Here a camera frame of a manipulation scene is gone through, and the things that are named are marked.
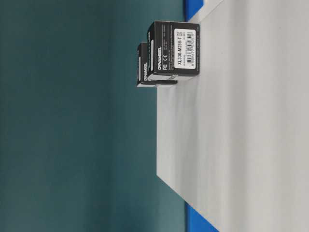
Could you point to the black box with white side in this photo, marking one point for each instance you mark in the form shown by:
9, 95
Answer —
173, 50

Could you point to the black box on base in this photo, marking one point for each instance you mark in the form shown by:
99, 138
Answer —
142, 81

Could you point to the white base board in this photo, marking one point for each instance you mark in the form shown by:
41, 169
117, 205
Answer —
233, 142

